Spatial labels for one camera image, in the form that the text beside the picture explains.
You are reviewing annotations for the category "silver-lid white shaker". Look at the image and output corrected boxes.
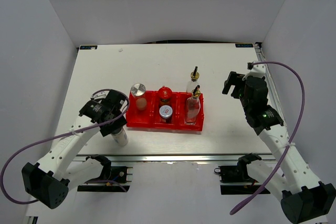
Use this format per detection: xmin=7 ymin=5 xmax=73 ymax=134
xmin=111 ymin=127 xmax=129 ymax=146

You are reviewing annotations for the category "glass bottle with dark sauce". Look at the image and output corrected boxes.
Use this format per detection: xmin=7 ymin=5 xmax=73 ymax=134
xmin=186 ymin=66 xmax=200 ymax=93

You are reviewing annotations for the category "silver-top white cylinder canister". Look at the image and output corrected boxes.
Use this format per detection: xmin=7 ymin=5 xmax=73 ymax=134
xmin=130 ymin=83 xmax=147 ymax=111

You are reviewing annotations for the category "clear glass bottle gold spout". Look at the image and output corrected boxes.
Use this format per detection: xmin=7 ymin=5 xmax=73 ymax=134
xmin=184 ymin=85 xmax=201 ymax=125

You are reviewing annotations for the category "white-lid brown spice jar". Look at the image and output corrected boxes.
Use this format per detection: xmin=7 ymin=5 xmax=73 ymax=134
xmin=159 ymin=105 xmax=173 ymax=123

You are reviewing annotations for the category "red-lid sauce jar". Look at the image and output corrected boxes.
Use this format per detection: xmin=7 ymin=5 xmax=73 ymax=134
xmin=157 ymin=86 xmax=172 ymax=107

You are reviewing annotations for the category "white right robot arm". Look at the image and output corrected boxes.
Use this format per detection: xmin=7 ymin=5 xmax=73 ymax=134
xmin=222 ymin=71 xmax=335 ymax=223

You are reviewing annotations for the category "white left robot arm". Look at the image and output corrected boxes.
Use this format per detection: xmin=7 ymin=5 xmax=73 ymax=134
xmin=22 ymin=89 xmax=130 ymax=209

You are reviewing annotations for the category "blue right corner sticker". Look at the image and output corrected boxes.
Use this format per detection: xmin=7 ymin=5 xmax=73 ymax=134
xmin=235 ymin=43 xmax=254 ymax=48

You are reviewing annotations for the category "red three-compartment tray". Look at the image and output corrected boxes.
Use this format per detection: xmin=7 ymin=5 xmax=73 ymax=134
xmin=125 ymin=91 xmax=204 ymax=132

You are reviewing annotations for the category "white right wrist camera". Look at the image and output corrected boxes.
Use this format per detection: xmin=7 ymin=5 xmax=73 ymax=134
xmin=242 ymin=61 xmax=266 ymax=81

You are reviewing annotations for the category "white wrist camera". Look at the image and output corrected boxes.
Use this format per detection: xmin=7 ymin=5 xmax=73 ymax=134
xmin=90 ymin=91 xmax=108 ymax=102
xmin=242 ymin=61 xmax=266 ymax=81

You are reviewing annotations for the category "aluminium side rail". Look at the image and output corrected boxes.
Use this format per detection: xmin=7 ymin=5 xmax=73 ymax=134
xmin=254 ymin=42 xmax=287 ymax=127

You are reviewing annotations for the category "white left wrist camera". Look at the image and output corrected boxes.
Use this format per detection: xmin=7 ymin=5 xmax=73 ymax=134
xmin=90 ymin=91 xmax=108 ymax=102

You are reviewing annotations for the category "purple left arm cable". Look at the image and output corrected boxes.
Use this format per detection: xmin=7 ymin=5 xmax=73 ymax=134
xmin=0 ymin=89 xmax=131 ymax=205

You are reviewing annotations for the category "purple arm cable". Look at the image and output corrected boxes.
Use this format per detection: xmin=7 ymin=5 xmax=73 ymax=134
xmin=229 ymin=61 xmax=307 ymax=216
xmin=0 ymin=89 xmax=131 ymax=205

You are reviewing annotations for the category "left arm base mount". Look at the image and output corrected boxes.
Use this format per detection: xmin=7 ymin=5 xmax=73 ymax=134
xmin=77 ymin=155 xmax=133 ymax=193

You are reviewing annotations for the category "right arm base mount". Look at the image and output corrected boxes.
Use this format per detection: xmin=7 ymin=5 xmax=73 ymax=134
xmin=214 ymin=153 xmax=262 ymax=195

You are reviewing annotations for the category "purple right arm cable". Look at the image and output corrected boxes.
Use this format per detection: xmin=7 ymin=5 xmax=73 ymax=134
xmin=229 ymin=61 xmax=307 ymax=216

